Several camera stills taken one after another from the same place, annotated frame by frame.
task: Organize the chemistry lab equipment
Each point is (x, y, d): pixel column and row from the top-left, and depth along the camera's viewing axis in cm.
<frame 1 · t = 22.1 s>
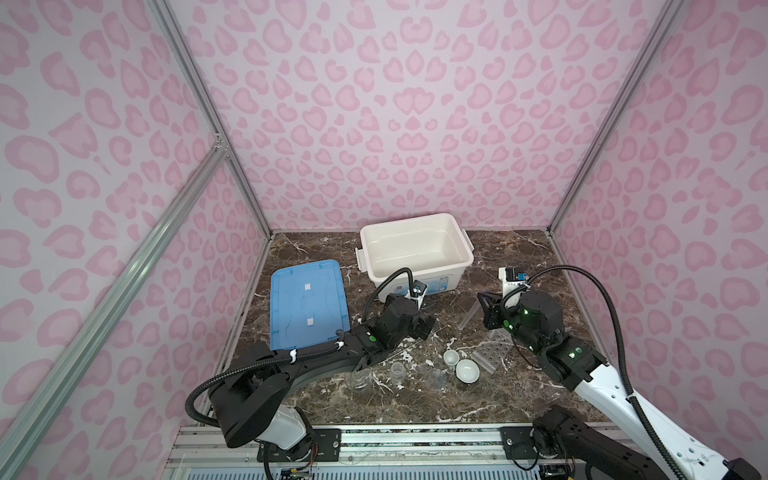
left hand: (421, 300, 82), fingers open
right hand: (480, 293, 73), fingers closed
white plastic storage bin: (433, 247, 112), point 5 cm above the table
blue plastic bin lid: (307, 305, 100), on the table
small white ceramic crucible: (451, 357, 88), on the table
white ceramic evaporating dish: (467, 370, 86), on the table
clear glass flask: (362, 379, 82), point 4 cm above the table
small clear glass beaker: (398, 372, 86), on the table
clear plastic test tube rack: (493, 349, 87), point 4 cm above the table
clear glass test tube: (469, 314, 82), point 15 cm above the table

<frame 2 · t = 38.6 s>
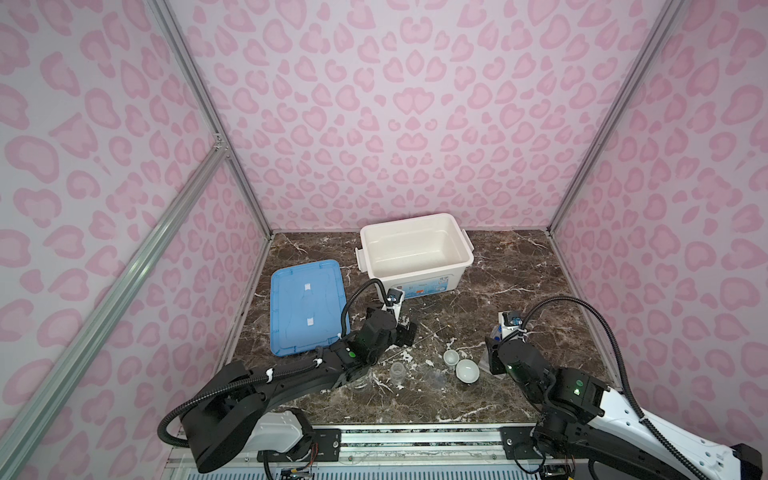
left hand: (405, 308, 82), fingers open
right hand: (491, 340, 76), fingers open
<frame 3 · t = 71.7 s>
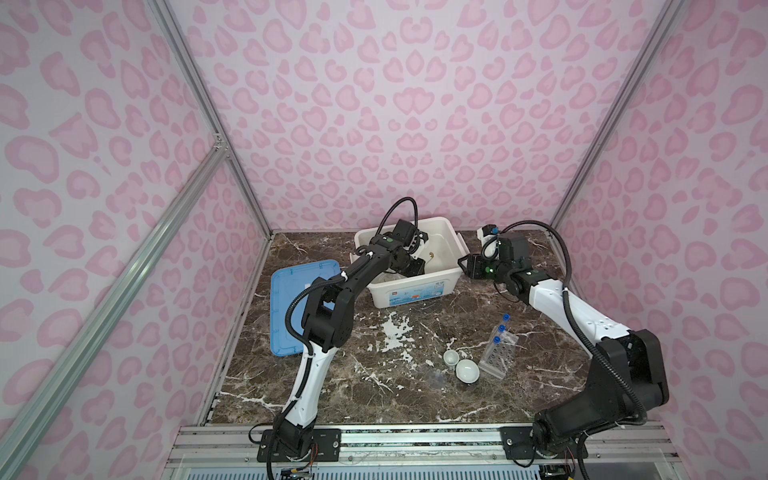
left hand: (423, 267, 97), fingers open
right hand: (467, 257, 86), fingers open
blue cap test tube: (502, 328, 99), on the table
blue cap test tube 2: (506, 318, 100), on the table
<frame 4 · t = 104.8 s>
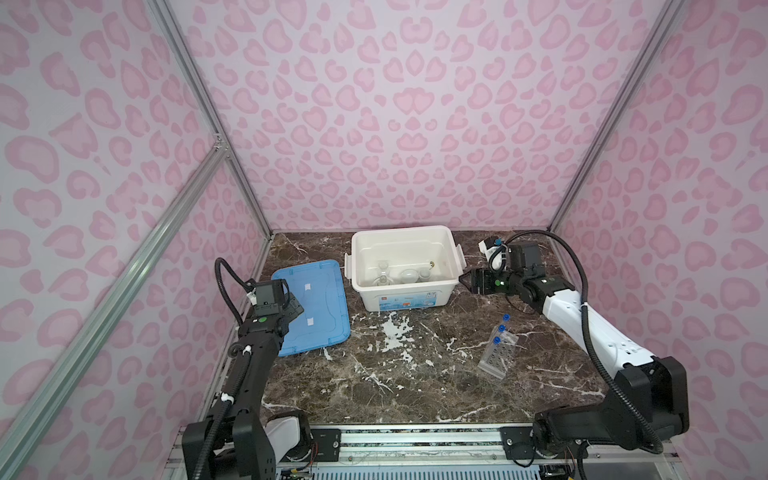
left hand: (277, 306, 84), fingers open
right hand: (472, 274, 83), fingers open
